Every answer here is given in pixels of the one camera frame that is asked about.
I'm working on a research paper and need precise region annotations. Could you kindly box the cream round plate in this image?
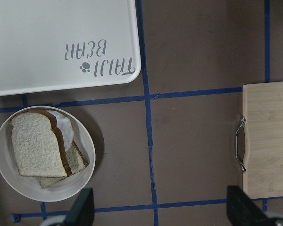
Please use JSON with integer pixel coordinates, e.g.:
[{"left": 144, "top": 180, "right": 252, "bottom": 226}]
[{"left": 0, "top": 106, "right": 96, "bottom": 202}]

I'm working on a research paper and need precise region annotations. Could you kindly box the bread slice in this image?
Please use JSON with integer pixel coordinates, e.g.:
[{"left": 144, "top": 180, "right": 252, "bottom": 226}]
[
  {"left": 37, "top": 141, "right": 88, "bottom": 189},
  {"left": 10, "top": 110, "right": 72, "bottom": 178}
]

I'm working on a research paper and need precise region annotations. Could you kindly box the wooden cutting board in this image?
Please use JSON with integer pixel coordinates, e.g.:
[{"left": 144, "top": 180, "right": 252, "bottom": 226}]
[{"left": 242, "top": 81, "right": 283, "bottom": 199}]

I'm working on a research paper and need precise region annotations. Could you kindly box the bread slice on plate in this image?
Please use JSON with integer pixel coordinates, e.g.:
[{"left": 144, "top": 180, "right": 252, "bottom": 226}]
[{"left": 37, "top": 141, "right": 88, "bottom": 189}]

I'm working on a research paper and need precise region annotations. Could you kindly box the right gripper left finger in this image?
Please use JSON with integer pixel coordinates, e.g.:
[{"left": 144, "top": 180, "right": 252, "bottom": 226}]
[{"left": 63, "top": 188, "right": 95, "bottom": 226}]

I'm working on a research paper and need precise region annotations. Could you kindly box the cream bear tray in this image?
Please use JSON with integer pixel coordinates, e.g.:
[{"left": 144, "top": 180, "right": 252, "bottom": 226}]
[{"left": 0, "top": 0, "right": 141, "bottom": 96}]

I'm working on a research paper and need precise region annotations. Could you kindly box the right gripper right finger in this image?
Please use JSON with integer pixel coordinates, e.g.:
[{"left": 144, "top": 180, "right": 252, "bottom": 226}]
[{"left": 226, "top": 186, "right": 283, "bottom": 226}]

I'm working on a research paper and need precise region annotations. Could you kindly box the fried egg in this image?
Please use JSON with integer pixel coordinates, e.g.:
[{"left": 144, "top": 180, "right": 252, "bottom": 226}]
[{"left": 47, "top": 110, "right": 74, "bottom": 151}]

